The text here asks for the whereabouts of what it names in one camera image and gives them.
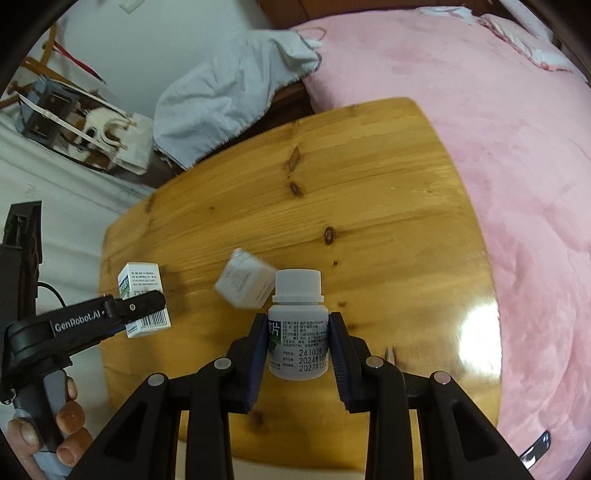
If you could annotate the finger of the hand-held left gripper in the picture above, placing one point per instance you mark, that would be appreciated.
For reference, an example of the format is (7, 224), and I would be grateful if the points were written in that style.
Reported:
(143, 304)
(104, 333)

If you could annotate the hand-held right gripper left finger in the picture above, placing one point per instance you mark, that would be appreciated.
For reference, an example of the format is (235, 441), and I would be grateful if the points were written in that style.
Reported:
(256, 360)

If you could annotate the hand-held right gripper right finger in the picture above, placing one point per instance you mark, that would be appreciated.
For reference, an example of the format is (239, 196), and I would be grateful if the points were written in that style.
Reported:
(339, 360)

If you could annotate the green white medicine box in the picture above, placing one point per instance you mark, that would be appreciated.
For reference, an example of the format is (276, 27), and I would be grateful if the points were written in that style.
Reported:
(138, 277)

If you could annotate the white medicine bottle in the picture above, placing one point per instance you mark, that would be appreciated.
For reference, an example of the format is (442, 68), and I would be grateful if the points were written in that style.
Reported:
(298, 323)

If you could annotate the person's left hand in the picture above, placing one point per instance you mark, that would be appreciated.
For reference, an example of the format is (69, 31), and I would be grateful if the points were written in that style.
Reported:
(71, 415)

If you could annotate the white floral curtain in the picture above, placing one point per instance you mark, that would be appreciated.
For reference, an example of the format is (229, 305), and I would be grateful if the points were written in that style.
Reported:
(55, 184)

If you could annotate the white handbag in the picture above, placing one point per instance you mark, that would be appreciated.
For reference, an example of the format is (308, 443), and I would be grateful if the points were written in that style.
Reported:
(136, 147)

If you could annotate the brown white furry bag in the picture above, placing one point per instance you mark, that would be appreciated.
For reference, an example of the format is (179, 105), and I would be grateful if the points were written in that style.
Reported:
(94, 122)

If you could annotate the dark flat device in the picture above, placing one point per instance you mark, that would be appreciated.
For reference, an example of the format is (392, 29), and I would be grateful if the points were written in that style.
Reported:
(535, 445)

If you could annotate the blue grey satchel bag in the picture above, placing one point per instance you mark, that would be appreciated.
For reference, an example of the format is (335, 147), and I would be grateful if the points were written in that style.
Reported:
(46, 110)

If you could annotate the grey cloth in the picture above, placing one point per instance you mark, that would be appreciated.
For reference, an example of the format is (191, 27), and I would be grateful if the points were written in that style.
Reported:
(221, 101)

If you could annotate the wooden coat rack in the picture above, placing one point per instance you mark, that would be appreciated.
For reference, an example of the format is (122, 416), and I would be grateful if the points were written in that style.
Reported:
(50, 46)

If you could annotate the white pink cloth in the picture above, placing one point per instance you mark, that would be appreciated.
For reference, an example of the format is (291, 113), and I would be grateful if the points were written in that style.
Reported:
(443, 13)

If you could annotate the pink frilled pillow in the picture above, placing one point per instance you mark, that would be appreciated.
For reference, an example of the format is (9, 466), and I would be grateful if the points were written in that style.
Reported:
(521, 39)

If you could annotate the white light switch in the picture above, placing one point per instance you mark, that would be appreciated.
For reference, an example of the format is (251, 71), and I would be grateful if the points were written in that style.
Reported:
(131, 4)

